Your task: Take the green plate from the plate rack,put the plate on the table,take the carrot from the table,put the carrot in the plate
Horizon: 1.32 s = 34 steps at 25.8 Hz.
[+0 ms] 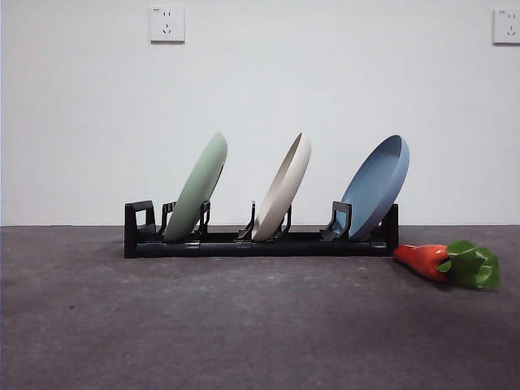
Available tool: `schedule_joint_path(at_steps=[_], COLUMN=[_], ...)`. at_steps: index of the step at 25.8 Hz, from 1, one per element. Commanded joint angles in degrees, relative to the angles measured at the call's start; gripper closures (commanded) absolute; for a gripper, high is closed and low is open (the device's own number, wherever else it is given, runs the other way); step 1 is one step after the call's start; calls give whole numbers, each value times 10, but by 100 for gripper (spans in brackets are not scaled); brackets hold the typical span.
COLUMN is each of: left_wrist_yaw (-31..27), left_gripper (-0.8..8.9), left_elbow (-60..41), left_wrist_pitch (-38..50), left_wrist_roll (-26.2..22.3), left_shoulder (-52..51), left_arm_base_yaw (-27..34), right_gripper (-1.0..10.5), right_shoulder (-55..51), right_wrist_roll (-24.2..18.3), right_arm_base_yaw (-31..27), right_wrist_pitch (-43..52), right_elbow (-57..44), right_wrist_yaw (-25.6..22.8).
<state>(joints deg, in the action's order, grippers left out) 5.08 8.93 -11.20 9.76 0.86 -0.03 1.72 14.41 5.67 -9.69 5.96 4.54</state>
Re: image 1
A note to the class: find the white wall socket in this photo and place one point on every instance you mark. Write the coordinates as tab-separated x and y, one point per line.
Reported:
167	24
507	26

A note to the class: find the blue plate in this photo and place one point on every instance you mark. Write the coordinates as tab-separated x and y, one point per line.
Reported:
373	187

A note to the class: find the green plate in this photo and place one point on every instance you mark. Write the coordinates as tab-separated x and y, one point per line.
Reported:
199	183

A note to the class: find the black plate rack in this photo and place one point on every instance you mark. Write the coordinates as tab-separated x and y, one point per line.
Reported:
284	248

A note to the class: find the orange toy carrot green leaves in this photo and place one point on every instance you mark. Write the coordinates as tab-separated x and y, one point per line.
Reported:
422	260

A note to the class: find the beige plate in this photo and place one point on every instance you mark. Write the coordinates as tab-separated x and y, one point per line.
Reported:
284	187

